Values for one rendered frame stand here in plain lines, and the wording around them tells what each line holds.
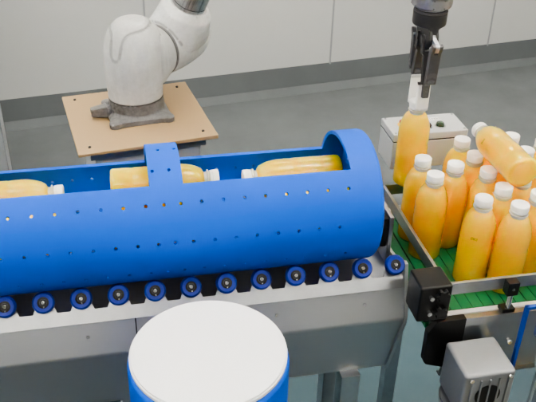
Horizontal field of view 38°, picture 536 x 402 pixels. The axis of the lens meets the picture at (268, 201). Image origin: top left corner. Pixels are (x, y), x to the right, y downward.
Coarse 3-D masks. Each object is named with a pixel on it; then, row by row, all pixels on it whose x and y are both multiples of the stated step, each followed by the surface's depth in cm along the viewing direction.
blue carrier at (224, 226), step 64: (128, 192) 147; (192, 192) 149; (256, 192) 151; (320, 192) 153; (0, 256) 144; (64, 256) 146; (128, 256) 149; (192, 256) 152; (256, 256) 156; (320, 256) 161
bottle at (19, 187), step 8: (0, 184) 156; (8, 184) 156; (16, 184) 156; (24, 184) 156; (32, 184) 157; (40, 184) 158; (0, 192) 155; (8, 192) 155; (16, 192) 155; (24, 192) 156; (32, 192) 156; (40, 192) 157; (48, 192) 158
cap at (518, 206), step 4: (516, 200) 163; (520, 200) 163; (524, 200) 163; (512, 204) 162; (516, 204) 162; (520, 204) 162; (524, 204) 162; (528, 204) 162; (512, 208) 162; (516, 208) 161; (520, 208) 161; (524, 208) 161; (528, 208) 161; (512, 212) 163; (516, 212) 162; (520, 212) 161; (524, 212) 161
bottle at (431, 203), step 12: (420, 192) 174; (432, 192) 172; (444, 192) 173; (420, 204) 174; (432, 204) 173; (444, 204) 174; (420, 216) 175; (432, 216) 174; (444, 216) 176; (420, 228) 177; (432, 228) 176; (420, 240) 178; (432, 240) 178; (432, 252) 180
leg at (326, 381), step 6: (330, 372) 205; (318, 378) 211; (324, 378) 205; (330, 378) 206; (318, 384) 211; (324, 384) 207; (330, 384) 207; (318, 390) 212; (324, 390) 208; (330, 390) 208; (318, 396) 213; (324, 396) 209; (330, 396) 210
